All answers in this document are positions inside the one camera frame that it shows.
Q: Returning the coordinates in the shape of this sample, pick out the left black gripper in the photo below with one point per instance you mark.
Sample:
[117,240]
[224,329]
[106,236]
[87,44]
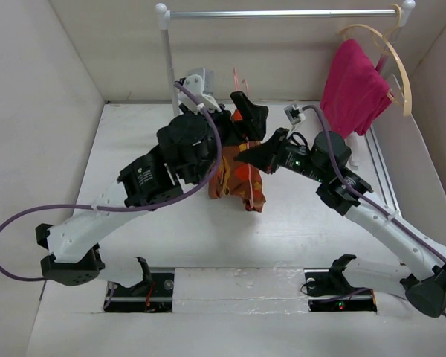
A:
[254,117]

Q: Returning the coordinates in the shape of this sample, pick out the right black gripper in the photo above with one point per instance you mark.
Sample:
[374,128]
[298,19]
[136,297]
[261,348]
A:
[267,155]

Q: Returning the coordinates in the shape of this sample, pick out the orange camouflage trousers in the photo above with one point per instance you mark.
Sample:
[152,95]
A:
[234,178]

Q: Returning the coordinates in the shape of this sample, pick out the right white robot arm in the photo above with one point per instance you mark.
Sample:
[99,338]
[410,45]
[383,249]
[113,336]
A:
[420,275]

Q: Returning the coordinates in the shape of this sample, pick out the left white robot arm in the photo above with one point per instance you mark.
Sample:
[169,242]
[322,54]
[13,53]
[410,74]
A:
[141,187]

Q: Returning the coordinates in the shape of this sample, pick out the magenta hanging garment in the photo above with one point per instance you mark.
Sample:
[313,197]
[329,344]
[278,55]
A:
[355,94]

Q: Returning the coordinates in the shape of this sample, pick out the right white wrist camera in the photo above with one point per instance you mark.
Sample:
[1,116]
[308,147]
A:
[295,115]

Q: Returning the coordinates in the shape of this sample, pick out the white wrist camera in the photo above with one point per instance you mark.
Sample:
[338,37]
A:
[200,82]
[295,115]

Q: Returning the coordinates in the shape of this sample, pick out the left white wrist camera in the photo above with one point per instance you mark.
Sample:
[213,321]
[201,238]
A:
[200,82]

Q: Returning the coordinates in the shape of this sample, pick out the aluminium side rail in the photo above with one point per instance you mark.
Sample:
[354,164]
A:
[384,181]

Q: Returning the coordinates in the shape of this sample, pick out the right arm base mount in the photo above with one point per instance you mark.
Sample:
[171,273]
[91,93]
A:
[328,290]

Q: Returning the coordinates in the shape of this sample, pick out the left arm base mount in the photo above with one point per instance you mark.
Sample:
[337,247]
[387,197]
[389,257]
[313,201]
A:
[154,294]

